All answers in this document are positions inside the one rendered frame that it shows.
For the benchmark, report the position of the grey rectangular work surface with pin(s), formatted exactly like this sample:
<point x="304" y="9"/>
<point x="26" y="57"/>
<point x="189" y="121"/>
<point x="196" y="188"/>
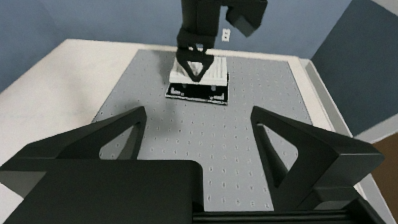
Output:
<point x="219" y="137"/>

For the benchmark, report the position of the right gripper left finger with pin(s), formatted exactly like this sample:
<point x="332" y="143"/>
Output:
<point x="85" y="142"/>

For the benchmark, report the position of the white well plate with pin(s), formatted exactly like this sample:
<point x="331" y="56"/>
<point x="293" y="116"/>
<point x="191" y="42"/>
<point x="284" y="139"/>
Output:
<point x="215" y="74"/>

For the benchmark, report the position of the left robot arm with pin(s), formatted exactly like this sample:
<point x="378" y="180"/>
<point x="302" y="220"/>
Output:
<point x="245" y="15"/>

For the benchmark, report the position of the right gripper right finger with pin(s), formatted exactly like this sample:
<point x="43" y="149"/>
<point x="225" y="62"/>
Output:
<point x="325" y="158"/>

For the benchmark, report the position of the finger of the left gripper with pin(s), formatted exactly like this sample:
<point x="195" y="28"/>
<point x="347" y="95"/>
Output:
<point x="193" y="45"/>
<point x="206" y="60"/>

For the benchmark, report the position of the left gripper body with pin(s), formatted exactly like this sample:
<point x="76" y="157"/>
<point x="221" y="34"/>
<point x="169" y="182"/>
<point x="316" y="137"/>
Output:
<point x="187" y="33"/>

